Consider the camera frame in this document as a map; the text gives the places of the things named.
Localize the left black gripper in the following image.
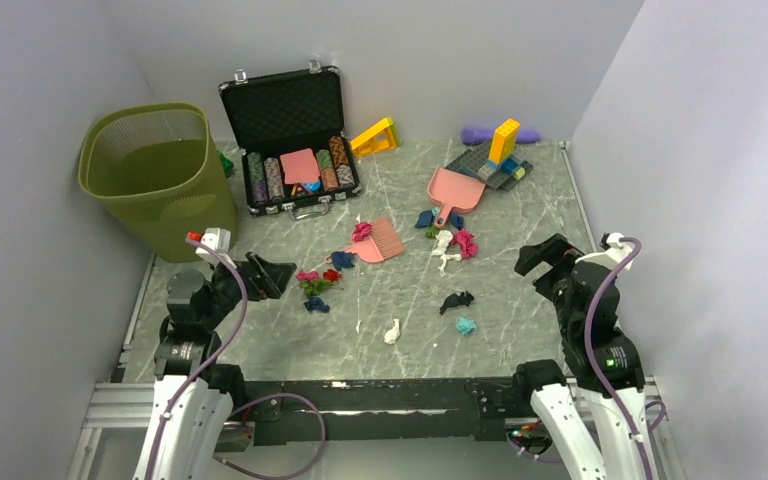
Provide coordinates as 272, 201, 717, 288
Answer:
201, 250, 295, 329

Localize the pink plastic dustpan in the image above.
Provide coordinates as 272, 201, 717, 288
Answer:
427, 167, 485, 227

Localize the pink hand brush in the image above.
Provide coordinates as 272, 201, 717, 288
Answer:
341, 217, 406, 263

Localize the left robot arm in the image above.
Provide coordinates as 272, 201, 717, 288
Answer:
133, 252, 297, 479

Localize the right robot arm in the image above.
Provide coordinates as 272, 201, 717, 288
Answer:
511, 232, 658, 479

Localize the pink paper scrap left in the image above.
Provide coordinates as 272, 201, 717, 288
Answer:
296, 269, 320, 283

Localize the green paper scrap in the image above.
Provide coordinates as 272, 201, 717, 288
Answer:
299, 278, 334, 298

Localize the blue paper scrap lower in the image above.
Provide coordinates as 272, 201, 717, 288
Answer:
303, 296, 330, 313

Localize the red paper scrap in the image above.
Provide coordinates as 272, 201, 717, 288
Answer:
322, 269, 342, 283

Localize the dark blue paper scrap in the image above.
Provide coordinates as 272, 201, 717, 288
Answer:
330, 251, 355, 272

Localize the magenta paper scrap right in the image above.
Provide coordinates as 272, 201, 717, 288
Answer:
452, 228, 478, 259

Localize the magenta paper scrap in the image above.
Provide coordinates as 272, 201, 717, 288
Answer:
351, 222, 373, 242
452, 228, 478, 259

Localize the black paper scrap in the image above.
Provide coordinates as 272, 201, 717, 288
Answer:
439, 291, 475, 315

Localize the white paper scrap large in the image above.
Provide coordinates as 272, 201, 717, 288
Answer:
431, 230, 462, 277

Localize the cyan paper scrap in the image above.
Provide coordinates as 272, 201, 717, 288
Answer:
455, 316, 477, 335

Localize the pink card in case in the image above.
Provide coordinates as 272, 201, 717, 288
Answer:
279, 148, 320, 185

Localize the grey building brick assembly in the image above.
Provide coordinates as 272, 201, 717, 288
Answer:
445, 143, 533, 191

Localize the yellow tall building brick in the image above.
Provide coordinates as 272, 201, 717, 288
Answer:
487, 118, 520, 165

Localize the green toy behind bin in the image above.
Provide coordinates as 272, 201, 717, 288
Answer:
218, 151, 235, 178

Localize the black poker chip case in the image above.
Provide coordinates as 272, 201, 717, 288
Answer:
218, 60, 364, 220

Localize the blue paper scrap right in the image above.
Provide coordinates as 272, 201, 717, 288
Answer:
415, 209, 436, 229

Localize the white paper scrap small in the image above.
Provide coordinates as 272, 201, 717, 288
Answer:
383, 319, 401, 345

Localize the purple cylinder toy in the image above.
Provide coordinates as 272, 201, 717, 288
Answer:
460, 127, 541, 146

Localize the green mesh waste bin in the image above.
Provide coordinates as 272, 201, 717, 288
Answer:
78, 102, 239, 263

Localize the black mounting base bar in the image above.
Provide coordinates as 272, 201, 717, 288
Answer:
231, 377, 538, 446

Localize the yellow triangular toy block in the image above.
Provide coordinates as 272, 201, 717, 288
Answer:
350, 117, 401, 157

